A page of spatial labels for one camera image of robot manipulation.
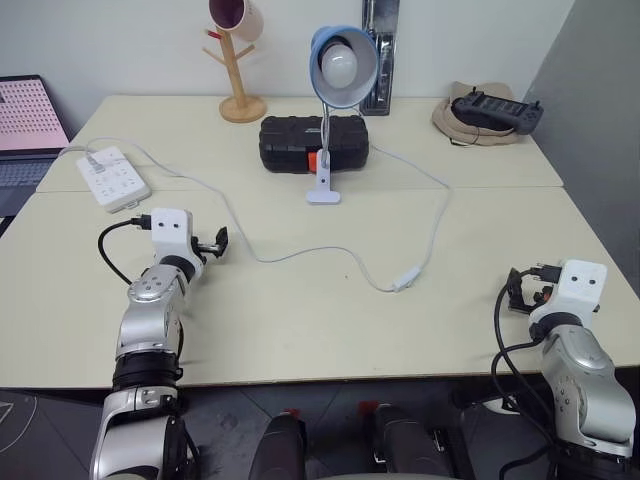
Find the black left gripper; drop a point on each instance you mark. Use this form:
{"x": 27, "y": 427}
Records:
{"x": 202, "y": 246}

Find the grey laptop pink screen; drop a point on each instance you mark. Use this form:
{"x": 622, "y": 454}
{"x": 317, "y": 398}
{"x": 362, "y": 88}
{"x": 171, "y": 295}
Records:
{"x": 25, "y": 120}

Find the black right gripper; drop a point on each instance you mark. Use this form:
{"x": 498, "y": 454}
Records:
{"x": 540, "y": 291}

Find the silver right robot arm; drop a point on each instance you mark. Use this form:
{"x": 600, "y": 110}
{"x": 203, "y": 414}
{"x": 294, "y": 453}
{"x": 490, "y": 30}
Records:
{"x": 580, "y": 380}

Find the beige fabric hat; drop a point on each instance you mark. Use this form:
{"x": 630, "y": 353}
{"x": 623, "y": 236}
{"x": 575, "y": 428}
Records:
{"x": 450, "y": 120}

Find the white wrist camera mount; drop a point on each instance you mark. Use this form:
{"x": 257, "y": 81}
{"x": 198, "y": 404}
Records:
{"x": 575, "y": 290}
{"x": 170, "y": 232}

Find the silver black wall strip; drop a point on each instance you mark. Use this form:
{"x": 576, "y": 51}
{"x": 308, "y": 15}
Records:
{"x": 385, "y": 50}

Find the cream mug maroon inside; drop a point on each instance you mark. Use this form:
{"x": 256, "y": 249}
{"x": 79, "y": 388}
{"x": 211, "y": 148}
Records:
{"x": 246, "y": 22}

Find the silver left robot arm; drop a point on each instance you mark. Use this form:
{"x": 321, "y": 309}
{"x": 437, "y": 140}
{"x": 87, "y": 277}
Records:
{"x": 145, "y": 320}

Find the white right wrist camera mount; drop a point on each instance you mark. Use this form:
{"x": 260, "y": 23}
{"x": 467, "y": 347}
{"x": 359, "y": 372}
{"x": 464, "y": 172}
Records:
{"x": 575, "y": 290}

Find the dark rounded robot leg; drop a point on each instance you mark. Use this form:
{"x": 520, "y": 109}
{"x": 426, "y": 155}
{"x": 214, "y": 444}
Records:
{"x": 277, "y": 445}
{"x": 405, "y": 440}

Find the wooden mug tree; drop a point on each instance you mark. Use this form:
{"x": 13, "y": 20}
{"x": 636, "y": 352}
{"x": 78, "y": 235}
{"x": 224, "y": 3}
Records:
{"x": 243, "y": 107}

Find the black plastic case orange latch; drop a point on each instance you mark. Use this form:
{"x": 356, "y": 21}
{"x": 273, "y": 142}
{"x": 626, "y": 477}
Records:
{"x": 290, "y": 140}

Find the white power strip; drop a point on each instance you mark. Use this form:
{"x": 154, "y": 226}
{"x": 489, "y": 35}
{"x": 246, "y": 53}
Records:
{"x": 117, "y": 182}

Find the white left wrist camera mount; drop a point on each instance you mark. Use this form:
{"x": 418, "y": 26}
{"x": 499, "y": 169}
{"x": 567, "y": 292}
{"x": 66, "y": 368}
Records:
{"x": 170, "y": 232}

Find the black handheld remote controller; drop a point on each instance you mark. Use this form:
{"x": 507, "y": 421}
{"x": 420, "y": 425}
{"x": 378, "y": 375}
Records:
{"x": 500, "y": 107}

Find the blue desk lamp white clamp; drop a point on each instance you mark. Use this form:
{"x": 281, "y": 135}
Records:
{"x": 350, "y": 85}

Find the small red tag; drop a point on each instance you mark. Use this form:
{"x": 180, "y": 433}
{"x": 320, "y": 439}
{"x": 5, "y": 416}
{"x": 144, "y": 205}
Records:
{"x": 215, "y": 34}

